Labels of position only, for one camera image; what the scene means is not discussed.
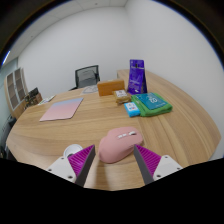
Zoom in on small tan labelled box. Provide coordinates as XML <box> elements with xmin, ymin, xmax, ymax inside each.
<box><xmin>112</xmin><ymin>89</ymin><xmax>132</xmax><ymax>105</ymax></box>

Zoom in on white and green leaflet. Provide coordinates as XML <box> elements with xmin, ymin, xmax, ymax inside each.
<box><xmin>37</xmin><ymin>94</ymin><xmax>56</xmax><ymax>106</ymax></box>

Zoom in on cardboard box with dark items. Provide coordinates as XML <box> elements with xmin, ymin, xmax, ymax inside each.
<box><xmin>23</xmin><ymin>87</ymin><xmax>43</xmax><ymax>108</ymax></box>

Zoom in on blue tissue packet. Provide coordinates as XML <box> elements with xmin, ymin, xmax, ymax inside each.
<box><xmin>123</xmin><ymin>101</ymin><xmax>141</xmax><ymax>118</ymax></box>

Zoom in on wooden shelf unit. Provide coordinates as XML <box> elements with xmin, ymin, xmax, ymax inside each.
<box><xmin>3</xmin><ymin>67</ymin><xmax>30</xmax><ymax>120</ymax></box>

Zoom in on black office chair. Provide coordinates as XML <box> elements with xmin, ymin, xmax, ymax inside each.
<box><xmin>69</xmin><ymin>64</ymin><xmax>101</xmax><ymax>92</ymax></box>

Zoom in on grey backpack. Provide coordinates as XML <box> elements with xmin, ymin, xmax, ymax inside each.
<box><xmin>77</xmin><ymin>68</ymin><xmax>98</xmax><ymax>88</ymax></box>

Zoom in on purple standing pouch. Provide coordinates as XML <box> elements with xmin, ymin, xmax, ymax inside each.
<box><xmin>127</xmin><ymin>59</ymin><xmax>148</xmax><ymax>96</ymax></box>

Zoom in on clear bag with grey circle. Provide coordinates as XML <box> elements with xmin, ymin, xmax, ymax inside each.
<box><xmin>80</xmin><ymin>84</ymin><xmax>99</xmax><ymax>95</ymax></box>

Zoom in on pink computer mouse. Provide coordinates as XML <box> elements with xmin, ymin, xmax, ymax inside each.
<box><xmin>98</xmin><ymin>126</ymin><xmax>145</xmax><ymax>164</ymax></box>

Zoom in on pink and blue mouse pad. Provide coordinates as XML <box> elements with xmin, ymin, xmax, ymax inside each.
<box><xmin>39</xmin><ymin>97</ymin><xmax>85</xmax><ymax>122</ymax></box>

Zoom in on orange cardboard box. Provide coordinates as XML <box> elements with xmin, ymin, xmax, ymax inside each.
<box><xmin>97</xmin><ymin>78</ymin><xmax>126</xmax><ymax>97</ymax></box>

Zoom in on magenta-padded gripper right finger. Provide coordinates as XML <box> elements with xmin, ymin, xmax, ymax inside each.
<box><xmin>133</xmin><ymin>143</ymin><xmax>184</xmax><ymax>186</ymax></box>

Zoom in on white tape roll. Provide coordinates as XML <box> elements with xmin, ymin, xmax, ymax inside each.
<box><xmin>63</xmin><ymin>143</ymin><xmax>84</xmax><ymax>159</ymax></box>

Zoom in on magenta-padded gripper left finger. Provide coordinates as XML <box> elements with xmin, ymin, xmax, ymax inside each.
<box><xmin>46</xmin><ymin>144</ymin><xmax>97</xmax><ymax>188</ymax></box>

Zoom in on teal flat packet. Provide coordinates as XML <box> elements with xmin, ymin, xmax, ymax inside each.
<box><xmin>135</xmin><ymin>92</ymin><xmax>168</xmax><ymax>111</ymax></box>

